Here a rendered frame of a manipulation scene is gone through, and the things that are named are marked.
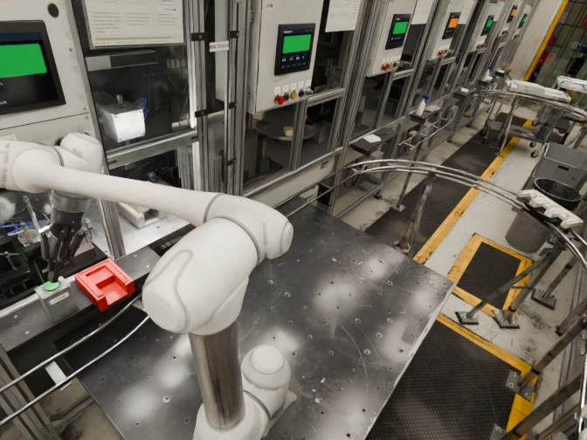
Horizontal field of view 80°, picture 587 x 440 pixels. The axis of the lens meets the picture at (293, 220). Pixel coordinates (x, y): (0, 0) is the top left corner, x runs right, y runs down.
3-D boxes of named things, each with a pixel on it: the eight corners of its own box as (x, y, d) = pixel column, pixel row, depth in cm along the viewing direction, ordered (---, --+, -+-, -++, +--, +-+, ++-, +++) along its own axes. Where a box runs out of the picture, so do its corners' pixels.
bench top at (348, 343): (258, 619, 84) (259, 617, 82) (54, 348, 132) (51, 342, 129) (454, 288, 185) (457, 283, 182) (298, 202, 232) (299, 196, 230)
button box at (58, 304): (53, 323, 110) (42, 299, 103) (42, 309, 114) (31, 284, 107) (79, 309, 115) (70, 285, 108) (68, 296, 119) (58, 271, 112)
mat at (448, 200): (418, 271, 287) (418, 271, 286) (357, 237, 314) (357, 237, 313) (534, 120, 679) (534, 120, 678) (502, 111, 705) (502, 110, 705)
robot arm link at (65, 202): (48, 181, 95) (44, 201, 97) (63, 194, 91) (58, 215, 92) (82, 184, 103) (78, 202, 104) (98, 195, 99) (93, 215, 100)
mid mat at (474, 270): (512, 327, 252) (513, 326, 251) (438, 286, 276) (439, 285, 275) (534, 261, 319) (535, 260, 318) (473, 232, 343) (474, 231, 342)
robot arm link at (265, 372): (294, 384, 122) (303, 347, 109) (268, 433, 109) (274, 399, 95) (255, 361, 127) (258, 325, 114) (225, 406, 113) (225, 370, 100)
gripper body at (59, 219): (79, 202, 104) (72, 230, 106) (46, 202, 97) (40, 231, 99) (91, 213, 100) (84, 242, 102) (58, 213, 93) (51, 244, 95)
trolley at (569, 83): (566, 147, 577) (604, 88, 519) (528, 137, 597) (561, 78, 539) (563, 134, 638) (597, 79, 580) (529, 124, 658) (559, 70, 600)
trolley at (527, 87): (479, 145, 538) (510, 80, 481) (477, 133, 582) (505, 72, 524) (541, 160, 519) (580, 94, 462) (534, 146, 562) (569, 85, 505)
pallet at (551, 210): (511, 202, 237) (519, 189, 232) (526, 200, 242) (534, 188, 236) (559, 236, 211) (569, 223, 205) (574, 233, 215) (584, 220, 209)
